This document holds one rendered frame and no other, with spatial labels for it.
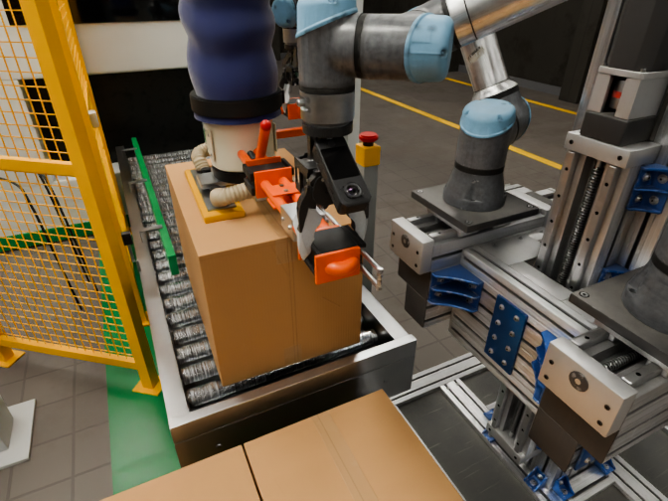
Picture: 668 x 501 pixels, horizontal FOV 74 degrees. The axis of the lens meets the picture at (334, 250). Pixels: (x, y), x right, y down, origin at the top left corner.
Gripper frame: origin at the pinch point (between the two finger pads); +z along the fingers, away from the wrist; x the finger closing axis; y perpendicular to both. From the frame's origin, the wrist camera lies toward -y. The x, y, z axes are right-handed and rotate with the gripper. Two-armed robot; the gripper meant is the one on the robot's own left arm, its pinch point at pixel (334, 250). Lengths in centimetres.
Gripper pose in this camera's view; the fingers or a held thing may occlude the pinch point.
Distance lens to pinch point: 71.1
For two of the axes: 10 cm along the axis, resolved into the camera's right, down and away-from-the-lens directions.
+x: -9.2, 2.1, -3.4
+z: 0.0, 8.5, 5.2
